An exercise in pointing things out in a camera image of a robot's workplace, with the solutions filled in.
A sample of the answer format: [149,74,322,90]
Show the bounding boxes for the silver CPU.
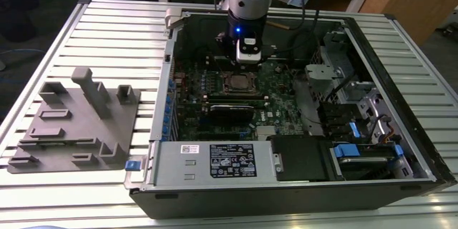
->
[229,75,254,90]

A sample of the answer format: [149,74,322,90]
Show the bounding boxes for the CPU socket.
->
[222,71,262,95]

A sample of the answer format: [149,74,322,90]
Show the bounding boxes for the grey plastic case latch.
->
[165,8,186,30]

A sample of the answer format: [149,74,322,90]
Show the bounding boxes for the green motherboard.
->
[174,60,313,143]

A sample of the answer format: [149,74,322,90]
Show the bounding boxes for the black graphics card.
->
[209,102,255,129]

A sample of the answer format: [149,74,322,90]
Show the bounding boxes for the silver metal drive cage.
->
[294,31,404,144]

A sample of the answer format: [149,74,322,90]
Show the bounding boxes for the silver chipset heat sink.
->
[255,125,281,136]

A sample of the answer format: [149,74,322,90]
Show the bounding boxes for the blue disk carrier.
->
[332,144,405,165]
[346,121,362,138]

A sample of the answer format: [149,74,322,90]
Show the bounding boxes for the wooden cabinet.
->
[360,0,458,45]

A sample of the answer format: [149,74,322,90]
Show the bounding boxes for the grey power supply unit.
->
[145,140,282,187]

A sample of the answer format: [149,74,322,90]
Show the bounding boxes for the grey parts rack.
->
[6,67,143,175]

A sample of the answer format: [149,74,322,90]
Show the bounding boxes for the black open PC case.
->
[123,8,458,220]

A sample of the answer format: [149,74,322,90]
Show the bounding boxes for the copper cable sleeve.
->
[266,21,291,30]

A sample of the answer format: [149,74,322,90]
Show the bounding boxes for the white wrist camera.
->
[235,38,263,64]

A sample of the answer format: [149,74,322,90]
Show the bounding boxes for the grey metal bracket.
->
[305,64,341,88]

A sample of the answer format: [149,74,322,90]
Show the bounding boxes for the black wire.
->
[325,75,356,102]

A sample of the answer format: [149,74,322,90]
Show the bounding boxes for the blue floor cable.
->
[0,48,47,58]

